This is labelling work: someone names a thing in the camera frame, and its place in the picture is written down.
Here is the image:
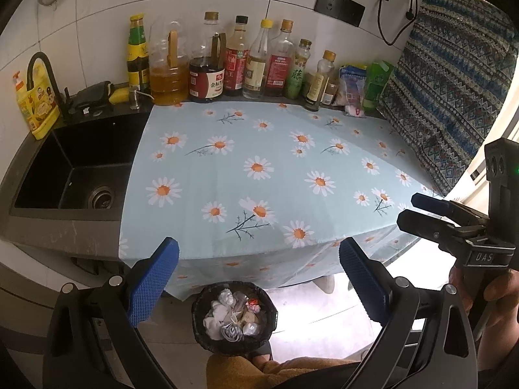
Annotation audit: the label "metal soap dispenser pump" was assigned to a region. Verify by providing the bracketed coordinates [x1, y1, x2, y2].
[129, 83, 155, 110]

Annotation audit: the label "yellow cap clear bottle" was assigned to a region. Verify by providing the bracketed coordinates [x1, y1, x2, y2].
[242, 18, 272, 100]

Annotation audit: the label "green plastic bag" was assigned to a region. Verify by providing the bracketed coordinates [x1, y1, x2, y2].
[362, 61, 396, 111]

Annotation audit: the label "dark soy sauce jug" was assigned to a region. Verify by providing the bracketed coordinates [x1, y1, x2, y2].
[187, 11, 227, 103]

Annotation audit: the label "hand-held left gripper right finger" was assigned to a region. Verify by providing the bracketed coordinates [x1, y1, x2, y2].
[339, 237, 479, 389]

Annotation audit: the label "green label sauce bottle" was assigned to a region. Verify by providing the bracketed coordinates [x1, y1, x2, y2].
[127, 14, 151, 92]

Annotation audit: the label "black trash bin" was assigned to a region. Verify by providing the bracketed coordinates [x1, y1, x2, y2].
[191, 280, 280, 353]

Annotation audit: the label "person's right hand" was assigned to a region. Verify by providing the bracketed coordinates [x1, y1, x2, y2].
[448, 265, 519, 329]

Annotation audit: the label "small seasoning jar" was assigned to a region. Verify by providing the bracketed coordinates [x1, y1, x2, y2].
[322, 81, 339, 106]

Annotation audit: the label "green label oil bottle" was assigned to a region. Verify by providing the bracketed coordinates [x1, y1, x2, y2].
[283, 39, 313, 100]

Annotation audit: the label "black sink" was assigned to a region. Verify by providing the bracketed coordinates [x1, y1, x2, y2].
[10, 111, 151, 219]

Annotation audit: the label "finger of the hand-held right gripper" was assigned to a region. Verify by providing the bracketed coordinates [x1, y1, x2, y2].
[411, 192, 487, 228]
[396, 209, 487, 252]

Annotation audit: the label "black faucet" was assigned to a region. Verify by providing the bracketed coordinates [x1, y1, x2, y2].
[26, 52, 71, 110]

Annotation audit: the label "small gold cap sauce bottle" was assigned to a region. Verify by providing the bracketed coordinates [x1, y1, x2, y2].
[304, 50, 337, 112]

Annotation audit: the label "daisy print tablecloth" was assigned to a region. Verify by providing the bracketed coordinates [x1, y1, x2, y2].
[117, 99, 430, 302]

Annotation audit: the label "patterned curtain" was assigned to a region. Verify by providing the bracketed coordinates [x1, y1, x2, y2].
[377, 0, 519, 197]

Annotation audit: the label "black wall power socket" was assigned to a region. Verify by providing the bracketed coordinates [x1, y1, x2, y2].
[314, 0, 366, 28]

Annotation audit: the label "gold cap red label bottle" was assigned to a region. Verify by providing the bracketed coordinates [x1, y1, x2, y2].
[263, 19, 295, 98]

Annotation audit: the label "yellow dish soap bottle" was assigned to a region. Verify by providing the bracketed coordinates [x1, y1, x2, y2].
[12, 71, 61, 140]

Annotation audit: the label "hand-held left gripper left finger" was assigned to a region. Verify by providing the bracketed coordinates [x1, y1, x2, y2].
[42, 236, 180, 389]

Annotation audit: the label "clear cooking oil jug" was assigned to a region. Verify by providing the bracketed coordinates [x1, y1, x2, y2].
[148, 21, 191, 106]

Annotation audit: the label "crushed white paper cup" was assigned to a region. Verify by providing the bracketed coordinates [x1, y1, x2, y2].
[219, 321, 244, 342]

